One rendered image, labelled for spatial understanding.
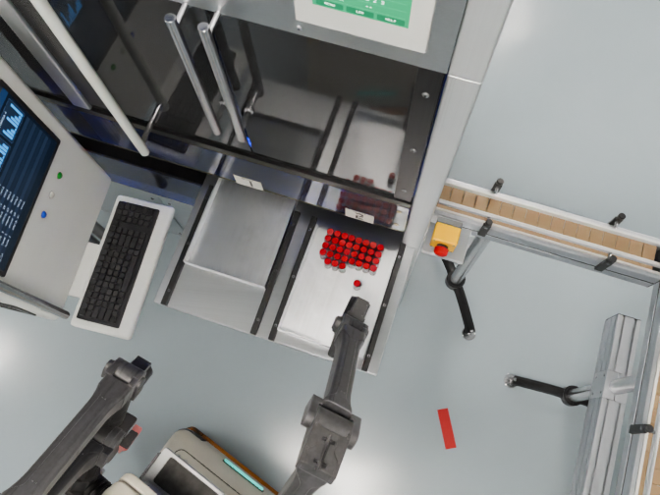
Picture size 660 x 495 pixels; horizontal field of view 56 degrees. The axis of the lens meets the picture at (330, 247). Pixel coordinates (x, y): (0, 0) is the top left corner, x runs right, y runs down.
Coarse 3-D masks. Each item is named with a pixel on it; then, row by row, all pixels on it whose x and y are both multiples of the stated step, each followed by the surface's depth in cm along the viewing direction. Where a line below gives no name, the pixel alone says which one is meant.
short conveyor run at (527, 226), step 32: (448, 192) 189; (480, 192) 185; (480, 224) 185; (512, 224) 183; (544, 224) 185; (576, 224) 185; (608, 224) 184; (576, 256) 183; (608, 256) 178; (640, 256) 189
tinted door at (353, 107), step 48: (240, 48) 117; (288, 48) 112; (336, 48) 107; (240, 96) 135; (288, 96) 128; (336, 96) 122; (384, 96) 116; (288, 144) 151; (336, 144) 142; (384, 144) 134; (384, 192) 159
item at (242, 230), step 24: (216, 192) 196; (240, 192) 196; (264, 192) 196; (216, 216) 194; (240, 216) 194; (264, 216) 194; (288, 216) 193; (192, 240) 188; (216, 240) 192; (240, 240) 191; (264, 240) 191; (192, 264) 187; (216, 264) 189; (240, 264) 189; (264, 264) 189; (264, 288) 185
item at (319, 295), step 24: (312, 240) 190; (312, 264) 188; (384, 264) 188; (312, 288) 186; (336, 288) 186; (360, 288) 186; (384, 288) 182; (288, 312) 184; (312, 312) 184; (336, 312) 184; (312, 336) 182
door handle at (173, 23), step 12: (180, 12) 106; (168, 24) 103; (180, 24) 106; (180, 36) 107; (180, 48) 110; (192, 60) 115; (192, 72) 117; (192, 84) 122; (204, 96) 126; (204, 108) 130; (216, 120) 136; (216, 132) 140
